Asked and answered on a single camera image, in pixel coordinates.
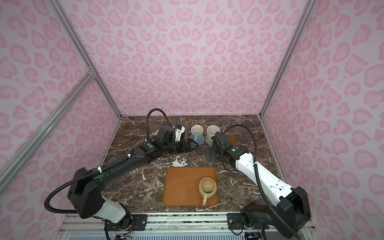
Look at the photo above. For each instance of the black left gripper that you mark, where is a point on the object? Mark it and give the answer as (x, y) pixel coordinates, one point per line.
(190, 148)

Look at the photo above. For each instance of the aluminium diagonal frame bar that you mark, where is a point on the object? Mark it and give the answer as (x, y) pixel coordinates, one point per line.
(19, 160)

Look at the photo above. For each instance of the aluminium frame corner post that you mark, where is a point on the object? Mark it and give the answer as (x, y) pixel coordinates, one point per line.
(79, 46)
(307, 13)

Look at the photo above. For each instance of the orange wooden tray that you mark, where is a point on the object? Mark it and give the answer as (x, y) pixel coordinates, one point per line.
(181, 188)

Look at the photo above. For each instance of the aluminium frame corner post right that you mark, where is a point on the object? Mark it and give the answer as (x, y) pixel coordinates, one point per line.
(307, 13)

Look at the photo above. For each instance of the dark wooden round coaster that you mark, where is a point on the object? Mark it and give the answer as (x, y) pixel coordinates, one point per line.
(231, 141)

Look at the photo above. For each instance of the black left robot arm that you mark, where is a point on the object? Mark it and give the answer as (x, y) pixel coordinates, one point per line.
(86, 194)

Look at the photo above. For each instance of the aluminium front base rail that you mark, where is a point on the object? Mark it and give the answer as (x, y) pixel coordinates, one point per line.
(169, 226)

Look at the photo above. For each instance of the blue-grey woven round coaster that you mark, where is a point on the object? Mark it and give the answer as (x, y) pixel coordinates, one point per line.
(199, 139)

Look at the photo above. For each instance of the beige ceramic mug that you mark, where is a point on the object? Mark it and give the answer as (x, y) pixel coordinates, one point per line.
(207, 188)

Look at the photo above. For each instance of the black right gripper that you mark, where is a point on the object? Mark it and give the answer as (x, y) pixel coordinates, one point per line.
(214, 149)

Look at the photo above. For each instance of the white speckled ceramic mug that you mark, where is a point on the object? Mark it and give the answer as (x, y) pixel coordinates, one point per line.
(211, 131)

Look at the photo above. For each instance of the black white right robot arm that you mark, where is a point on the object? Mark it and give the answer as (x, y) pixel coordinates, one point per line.
(290, 209)

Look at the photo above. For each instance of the aluminium frame corner post left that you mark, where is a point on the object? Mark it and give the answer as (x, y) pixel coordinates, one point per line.
(79, 46)

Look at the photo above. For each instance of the light blue ceramic mug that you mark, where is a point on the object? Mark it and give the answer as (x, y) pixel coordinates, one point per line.
(197, 130)

